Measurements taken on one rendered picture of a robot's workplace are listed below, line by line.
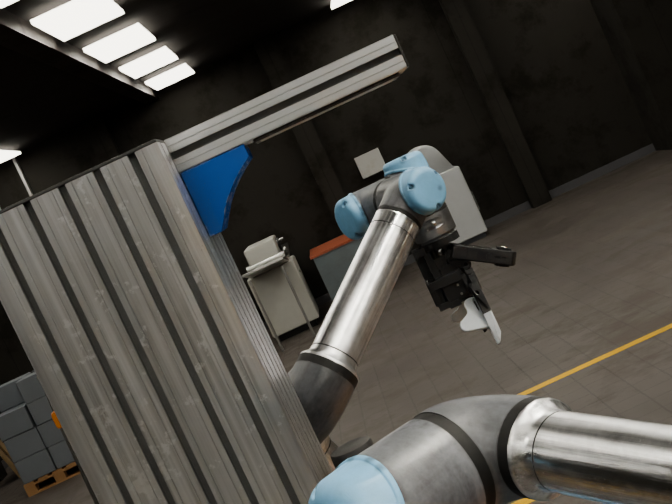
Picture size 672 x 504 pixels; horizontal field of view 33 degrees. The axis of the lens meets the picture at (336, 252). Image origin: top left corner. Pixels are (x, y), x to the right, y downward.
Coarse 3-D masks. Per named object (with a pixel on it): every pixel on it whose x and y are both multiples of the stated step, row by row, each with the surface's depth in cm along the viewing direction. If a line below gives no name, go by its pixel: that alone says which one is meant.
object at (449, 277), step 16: (448, 240) 195; (416, 256) 197; (432, 256) 197; (448, 256) 197; (432, 272) 197; (448, 272) 197; (464, 272) 196; (432, 288) 195; (448, 288) 196; (464, 288) 196; (448, 304) 196
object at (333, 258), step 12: (336, 240) 1637; (348, 240) 1543; (360, 240) 1546; (312, 252) 1619; (324, 252) 1543; (336, 252) 1546; (348, 252) 1546; (324, 264) 1547; (336, 264) 1547; (348, 264) 1547; (324, 276) 1548; (336, 276) 1548; (336, 288) 1549
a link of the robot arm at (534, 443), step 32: (448, 416) 108; (480, 416) 107; (512, 416) 106; (544, 416) 105; (576, 416) 102; (608, 416) 102; (480, 448) 106; (512, 448) 104; (544, 448) 102; (576, 448) 99; (608, 448) 96; (640, 448) 94; (512, 480) 105; (544, 480) 103; (576, 480) 99; (608, 480) 96; (640, 480) 93
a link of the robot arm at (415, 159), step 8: (416, 152) 195; (400, 160) 194; (408, 160) 194; (416, 160) 194; (424, 160) 196; (384, 168) 196; (392, 168) 194; (400, 168) 194; (408, 168) 193; (384, 176) 198; (392, 176) 194; (440, 208) 195
